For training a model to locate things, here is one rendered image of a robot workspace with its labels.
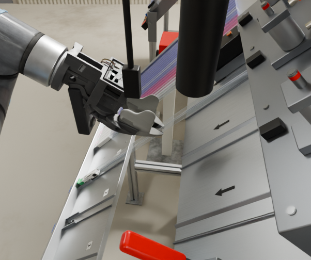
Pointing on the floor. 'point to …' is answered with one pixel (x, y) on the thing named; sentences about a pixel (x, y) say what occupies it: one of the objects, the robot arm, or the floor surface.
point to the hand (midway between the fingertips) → (155, 130)
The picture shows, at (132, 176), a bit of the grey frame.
